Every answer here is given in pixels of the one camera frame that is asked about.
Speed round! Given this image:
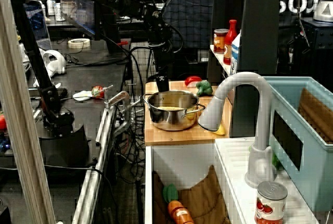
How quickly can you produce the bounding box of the toy milk carton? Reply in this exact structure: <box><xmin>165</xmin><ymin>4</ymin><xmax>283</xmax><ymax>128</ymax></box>
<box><xmin>230</xmin><ymin>32</ymin><xmax>241</xmax><ymax>76</ymax></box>

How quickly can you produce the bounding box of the metal c-clamp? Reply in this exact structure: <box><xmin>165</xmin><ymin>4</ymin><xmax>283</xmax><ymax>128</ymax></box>
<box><xmin>103</xmin><ymin>84</ymin><xmax>146</xmax><ymax>136</ymax></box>

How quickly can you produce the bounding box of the open laptop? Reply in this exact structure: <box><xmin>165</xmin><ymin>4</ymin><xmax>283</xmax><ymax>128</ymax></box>
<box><xmin>24</xmin><ymin>1</ymin><xmax>53</xmax><ymax>52</ymax></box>

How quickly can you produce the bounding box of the toy beans can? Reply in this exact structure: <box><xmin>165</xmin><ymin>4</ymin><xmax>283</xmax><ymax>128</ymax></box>
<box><xmin>213</xmin><ymin>28</ymin><xmax>229</xmax><ymax>55</ymax></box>

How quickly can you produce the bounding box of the brown wavy board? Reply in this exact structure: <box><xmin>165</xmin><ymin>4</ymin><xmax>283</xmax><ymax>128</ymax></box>
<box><xmin>298</xmin><ymin>87</ymin><xmax>333</xmax><ymax>145</ymax></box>
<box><xmin>152</xmin><ymin>165</ymin><xmax>231</xmax><ymax>224</ymax></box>

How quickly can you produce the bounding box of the red white toy sushi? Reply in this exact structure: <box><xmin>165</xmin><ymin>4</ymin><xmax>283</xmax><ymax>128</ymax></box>
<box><xmin>184</xmin><ymin>76</ymin><xmax>203</xmax><ymax>89</ymax></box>

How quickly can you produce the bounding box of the red toy ketchup bottle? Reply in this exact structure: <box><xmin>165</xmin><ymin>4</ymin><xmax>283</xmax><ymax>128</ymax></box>
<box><xmin>223</xmin><ymin>19</ymin><xmax>239</xmax><ymax>66</ymax></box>

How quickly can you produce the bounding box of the red toy tomato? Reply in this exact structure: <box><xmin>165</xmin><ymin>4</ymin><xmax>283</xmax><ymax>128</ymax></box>
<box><xmin>91</xmin><ymin>85</ymin><xmax>105</xmax><ymax>99</ymax></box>

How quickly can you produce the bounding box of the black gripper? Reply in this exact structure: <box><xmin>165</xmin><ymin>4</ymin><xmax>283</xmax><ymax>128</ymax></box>
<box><xmin>147</xmin><ymin>24</ymin><xmax>174</xmax><ymax>92</ymax></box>

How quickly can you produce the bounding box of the silver drink can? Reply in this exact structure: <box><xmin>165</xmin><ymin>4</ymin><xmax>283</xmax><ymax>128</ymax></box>
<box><xmin>54</xmin><ymin>2</ymin><xmax>66</xmax><ymax>22</ymax></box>

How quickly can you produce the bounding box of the white toy fried egg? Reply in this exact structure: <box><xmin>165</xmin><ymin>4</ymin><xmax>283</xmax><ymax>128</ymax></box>
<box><xmin>72</xmin><ymin>90</ymin><xmax>94</xmax><ymax>102</ymax></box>

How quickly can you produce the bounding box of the toy kitchen unit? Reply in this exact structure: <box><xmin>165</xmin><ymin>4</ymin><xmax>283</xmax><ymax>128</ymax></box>
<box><xmin>144</xmin><ymin>0</ymin><xmax>333</xmax><ymax>224</ymax></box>

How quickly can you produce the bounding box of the yellow toy chicken drumstick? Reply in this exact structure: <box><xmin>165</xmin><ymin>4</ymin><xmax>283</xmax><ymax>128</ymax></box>
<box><xmin>212</xmin><ymin>123</ymin><xmax>226</xmax><ymax>136</ymax></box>

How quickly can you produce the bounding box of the black cable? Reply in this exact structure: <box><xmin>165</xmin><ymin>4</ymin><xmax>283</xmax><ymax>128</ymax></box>
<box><xmin>128</xmin><ymin>46</ymin><xmax>146</xmax><ymax>99</ymax></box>
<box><xmin>166</xmin><ymin>24</ymin><xmax>184</xmax><ymax>54</ymax></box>

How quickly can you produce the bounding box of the white vr controller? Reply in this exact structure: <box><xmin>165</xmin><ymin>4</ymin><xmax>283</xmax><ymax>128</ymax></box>
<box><xmin>41</xmin><ymin>49</ymin><xmax>67</xmax><ymax>78</ymax></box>

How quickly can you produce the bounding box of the orange toy carrot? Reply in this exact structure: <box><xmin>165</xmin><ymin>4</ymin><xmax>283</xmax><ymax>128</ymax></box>
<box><xmin>162</xmin><ymin>183</ymin><xmax>195</xmax><ymax>224</ymax></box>

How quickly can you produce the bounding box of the white tape roll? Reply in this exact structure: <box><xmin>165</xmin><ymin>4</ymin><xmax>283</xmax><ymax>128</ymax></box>
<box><xmin>67</xmin><ymin>38</ymin><xmax>91</xmax><ymax>49</ymax></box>

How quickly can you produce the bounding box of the light green toy fruit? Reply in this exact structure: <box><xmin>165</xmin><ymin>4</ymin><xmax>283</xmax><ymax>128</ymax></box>
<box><xmin>272</xmin><ymin>153</ymin><xmax>283</xmax><ymax>170</ymax></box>

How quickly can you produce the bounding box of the dark checked fabric cover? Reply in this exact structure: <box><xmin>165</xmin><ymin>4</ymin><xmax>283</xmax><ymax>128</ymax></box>
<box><xmin>162</xmin><ymin>0</ymin><xmax>216</xmax><ymax>50</ymax></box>

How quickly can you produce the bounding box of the stainless steel pot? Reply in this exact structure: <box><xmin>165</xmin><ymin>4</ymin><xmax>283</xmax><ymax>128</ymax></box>
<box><xmin>142</xmin><ymin>90</ymin><xmax>206</xmax><ymax>132</ymax></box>

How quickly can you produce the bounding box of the aluminium extrusion rail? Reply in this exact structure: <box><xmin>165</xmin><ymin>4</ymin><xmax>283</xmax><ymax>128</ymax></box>
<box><xmin>72</xmin><ymin>104</ymin><xmax>118</xmax><ymax>224</ymax></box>

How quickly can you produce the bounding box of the toy tomato can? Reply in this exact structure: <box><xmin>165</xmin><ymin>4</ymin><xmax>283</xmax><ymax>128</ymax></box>
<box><xmin>254</xmin><ymin>181</ymin><xmax>289</xmax><ymax>224</ymax></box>

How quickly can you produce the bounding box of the grey toy faucet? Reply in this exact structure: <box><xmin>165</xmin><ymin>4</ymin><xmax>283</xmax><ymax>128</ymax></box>
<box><xmin>198</xmin><ymin>71</ymin><xmax>278</xmax><ymax>190</ymax></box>

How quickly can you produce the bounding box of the teal plastic bin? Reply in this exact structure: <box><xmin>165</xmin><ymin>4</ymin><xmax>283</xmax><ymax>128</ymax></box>
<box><xmin>262</xmin><ymin>76</ymin><xmax>333</xmax><ymax>213</ymax></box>

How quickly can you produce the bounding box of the light wooden post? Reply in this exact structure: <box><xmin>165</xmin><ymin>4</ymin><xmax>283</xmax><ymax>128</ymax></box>
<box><xmin>0</xmin><ymin>0</ymin><xmax>57</xmax><ymax>224</ymax></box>

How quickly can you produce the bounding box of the green toy broccoli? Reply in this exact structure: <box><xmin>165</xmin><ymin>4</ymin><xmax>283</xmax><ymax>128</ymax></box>
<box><xmin>195</xmin><ymin>80</ymin><xmax>213</xmax><ymax>97</ymax></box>

